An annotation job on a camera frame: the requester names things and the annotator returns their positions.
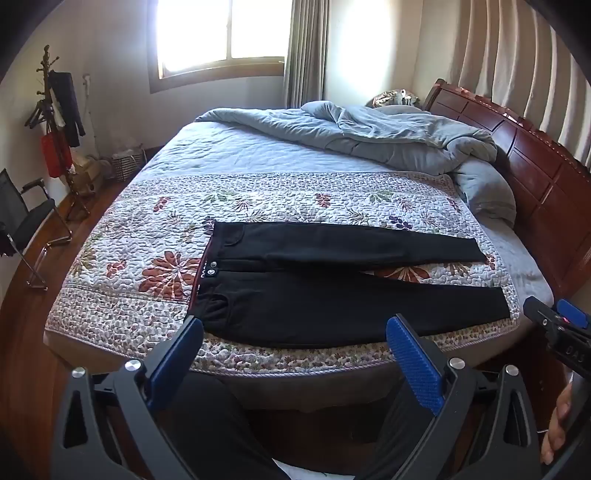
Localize person's dark clothing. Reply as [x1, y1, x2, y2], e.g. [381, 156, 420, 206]
[171, 371, 444, 480]

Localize dark bed base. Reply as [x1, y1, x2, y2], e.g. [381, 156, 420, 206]
[222, 342, 550, 411]

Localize dark hanging garment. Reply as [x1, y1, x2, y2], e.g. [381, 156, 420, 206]
[48, 71, 86, 148]

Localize woven basket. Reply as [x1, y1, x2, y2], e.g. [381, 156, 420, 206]
[111, 145, 147, 182]

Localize wooden framed window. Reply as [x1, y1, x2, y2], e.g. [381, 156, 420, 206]
[147, 0, 296, 93]

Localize black pants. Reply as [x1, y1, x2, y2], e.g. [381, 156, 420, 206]
[185, 220, 511, 349]

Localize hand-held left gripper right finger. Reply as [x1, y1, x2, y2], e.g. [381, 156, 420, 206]
[385, 314, 543, 480]

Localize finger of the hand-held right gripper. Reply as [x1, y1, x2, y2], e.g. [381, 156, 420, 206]
[556, 299, 590, 329]
[523, 296, 561, 334]

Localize floral quilted bedspread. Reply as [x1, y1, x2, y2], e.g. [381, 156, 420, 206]
[44, 172, 520, 374]

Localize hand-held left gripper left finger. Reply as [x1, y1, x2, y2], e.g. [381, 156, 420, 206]
[51, 315, 206, 480]

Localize grey-blue duvet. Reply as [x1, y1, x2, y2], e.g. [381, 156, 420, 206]
[196, 99, 517, 227]

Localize red-brown wooden headboard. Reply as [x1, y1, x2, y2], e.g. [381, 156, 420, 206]
[422, 78, 591, 305]

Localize wooden coat rack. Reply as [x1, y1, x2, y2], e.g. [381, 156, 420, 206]
[25, 44, 90, 222]

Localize beige pleated curtain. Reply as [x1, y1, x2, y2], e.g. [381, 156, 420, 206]
[455, 0, 591, 167]

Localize grey curtain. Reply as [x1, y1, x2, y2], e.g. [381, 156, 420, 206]
[283, 0, 329, 109]

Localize person's right hand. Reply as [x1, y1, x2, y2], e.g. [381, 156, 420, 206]
[540, 382, 575, 466]

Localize patterned pillow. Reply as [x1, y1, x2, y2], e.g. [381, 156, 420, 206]
[372, 89, 421, 109]

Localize light blue quilted sheet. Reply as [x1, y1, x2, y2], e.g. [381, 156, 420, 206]
[139, 121, 555, 301]

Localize red bag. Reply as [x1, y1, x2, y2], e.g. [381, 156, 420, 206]
[41, 130, 74, 178]

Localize black mesh chair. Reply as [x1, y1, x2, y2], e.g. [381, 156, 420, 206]
[0, 168, 74, 291]

